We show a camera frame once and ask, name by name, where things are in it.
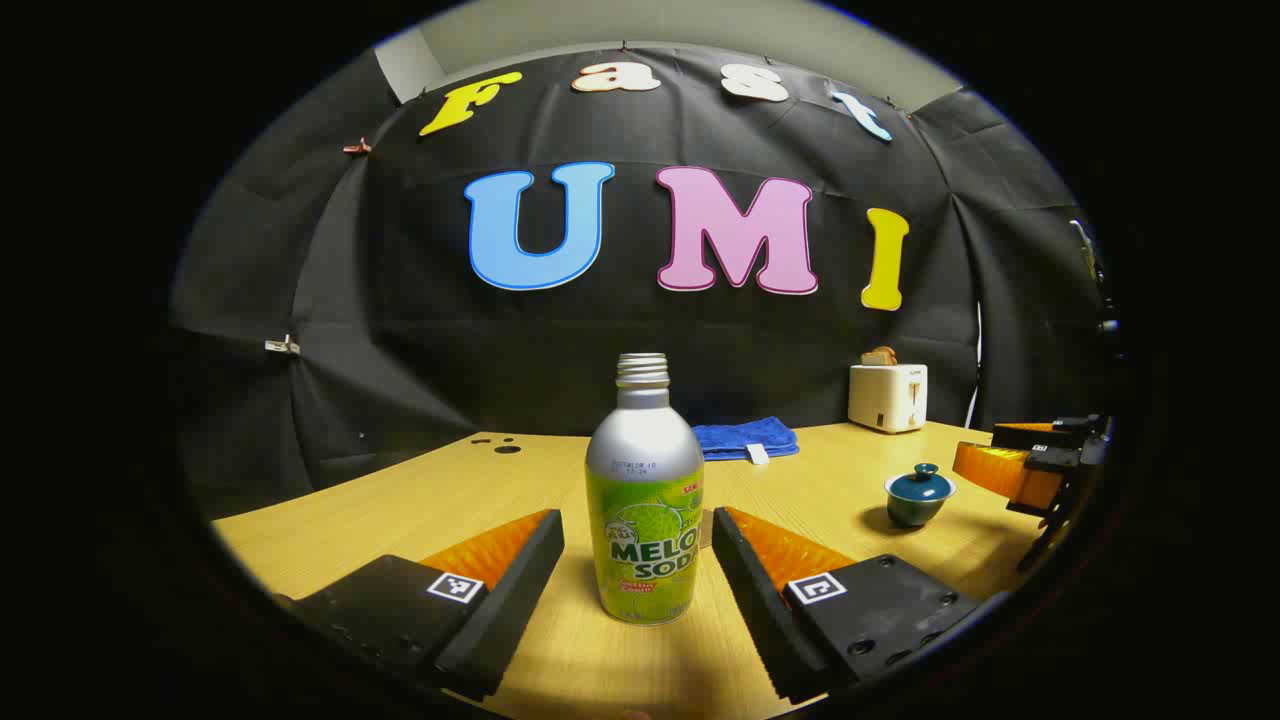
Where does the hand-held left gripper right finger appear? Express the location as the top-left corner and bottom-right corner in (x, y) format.
(711, 505), (987, 706)

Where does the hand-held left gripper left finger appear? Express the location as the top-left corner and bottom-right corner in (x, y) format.
(290, 508), (567, 702)

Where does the teal teacup lid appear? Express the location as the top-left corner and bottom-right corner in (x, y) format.
(885, 463), (957, 502)

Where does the teal teacup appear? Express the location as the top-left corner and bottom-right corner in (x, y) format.
(886, 490), (952, 529)

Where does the silver green water bottle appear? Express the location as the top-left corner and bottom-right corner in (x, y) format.
(585, 353), (707, 627)

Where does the white toaster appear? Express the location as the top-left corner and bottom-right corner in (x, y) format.
(848, 363), (929, 434)

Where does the blue folded towel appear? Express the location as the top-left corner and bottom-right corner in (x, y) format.
(692, 417), (801, 466)

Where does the white cable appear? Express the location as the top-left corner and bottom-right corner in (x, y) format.
(964, 328), (987, 431)

